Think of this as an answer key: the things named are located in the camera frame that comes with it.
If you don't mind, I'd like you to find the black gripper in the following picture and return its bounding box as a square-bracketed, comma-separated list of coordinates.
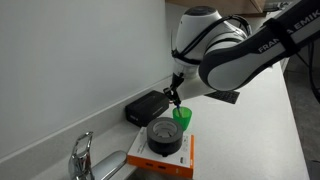
[163, 73, 184, 106]

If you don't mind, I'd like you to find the blue pen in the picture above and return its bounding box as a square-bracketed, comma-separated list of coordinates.
[176, 105, 182, 118]

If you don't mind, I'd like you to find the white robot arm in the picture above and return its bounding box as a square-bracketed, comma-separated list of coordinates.
[163, 0, 320, 106]

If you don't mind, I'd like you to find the green plastic cup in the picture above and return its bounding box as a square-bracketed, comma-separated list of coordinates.
[172, 107, 192, 130]

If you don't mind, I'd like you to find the black rectangular box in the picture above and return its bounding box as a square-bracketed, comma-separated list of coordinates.
[125, 90, 169, 127]

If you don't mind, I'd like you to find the black keyboard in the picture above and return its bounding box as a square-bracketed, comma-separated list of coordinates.
[207, 91, 240, 104]

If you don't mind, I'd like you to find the white orange cardboard box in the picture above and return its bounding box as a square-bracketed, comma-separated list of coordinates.
[126, 126, 196, 179]

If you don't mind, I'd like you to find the chrome faucet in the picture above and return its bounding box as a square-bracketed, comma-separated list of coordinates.
[68, 131, 127, 180]

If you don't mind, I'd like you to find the black duct tape roll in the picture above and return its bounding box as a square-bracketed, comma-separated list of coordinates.
[147, 117, 183, 157]

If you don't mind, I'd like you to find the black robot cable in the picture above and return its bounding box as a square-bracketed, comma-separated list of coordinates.
[170, 14, 254, 64]

